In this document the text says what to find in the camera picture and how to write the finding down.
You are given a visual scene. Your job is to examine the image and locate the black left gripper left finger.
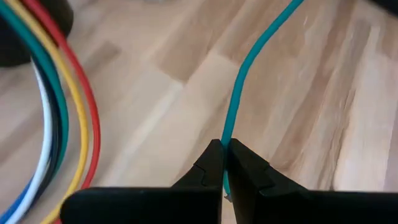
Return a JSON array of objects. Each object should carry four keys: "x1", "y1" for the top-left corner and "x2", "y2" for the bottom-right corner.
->
[{"x1": 60, "y1": 138, "x2": 225, "y2": 224}]

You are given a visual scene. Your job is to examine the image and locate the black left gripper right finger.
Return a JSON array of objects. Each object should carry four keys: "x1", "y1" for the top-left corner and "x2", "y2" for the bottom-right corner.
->
[{"x1": 226, "y1": 138, "x2": 398, "y2": 224}]

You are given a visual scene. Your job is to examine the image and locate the long green cord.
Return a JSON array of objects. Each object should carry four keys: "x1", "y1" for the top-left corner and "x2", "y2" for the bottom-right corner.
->
[{"x1": 220, "y1": 0, "x2": 305, "y2": 196}]

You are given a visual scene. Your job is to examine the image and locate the bundle of coloured cables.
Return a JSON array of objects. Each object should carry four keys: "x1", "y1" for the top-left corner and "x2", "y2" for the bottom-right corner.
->
[{"x1": 4, "y1": 0, "x2": 90, "y2": 224}]

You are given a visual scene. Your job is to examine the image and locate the bundle of coloured wires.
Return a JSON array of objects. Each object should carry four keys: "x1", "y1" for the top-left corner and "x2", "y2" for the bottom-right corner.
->
[
  {"x1": 0, "y1": 0, "x2": 70, "y2": 175},
  {"x1": 0, "y1": 177, "x2": 35, "y2": 224}
]

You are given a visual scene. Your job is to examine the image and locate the short black wire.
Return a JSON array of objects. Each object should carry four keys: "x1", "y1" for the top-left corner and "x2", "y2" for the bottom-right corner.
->
[{"x1": 30, "y1": 58, "x2": 62, "y2": 206}]

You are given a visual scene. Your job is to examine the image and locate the short white wire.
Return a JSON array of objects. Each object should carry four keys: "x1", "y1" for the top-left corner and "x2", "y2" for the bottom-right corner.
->
[{"x1": 4, "y1": 62, "x2": 53, "y2": 224}]

